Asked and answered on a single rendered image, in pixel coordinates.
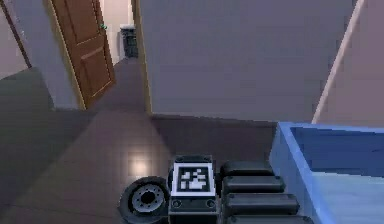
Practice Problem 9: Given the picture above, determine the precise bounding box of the brown wooden room door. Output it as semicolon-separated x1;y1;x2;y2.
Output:
50;0;117;110

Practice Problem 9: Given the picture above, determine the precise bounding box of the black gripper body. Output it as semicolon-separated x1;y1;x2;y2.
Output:
118;175;172;224

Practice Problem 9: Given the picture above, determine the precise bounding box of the black bin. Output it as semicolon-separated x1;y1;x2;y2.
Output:
119;25;139;59

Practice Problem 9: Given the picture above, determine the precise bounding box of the blue box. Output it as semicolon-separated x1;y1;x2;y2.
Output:
268;121;384;224

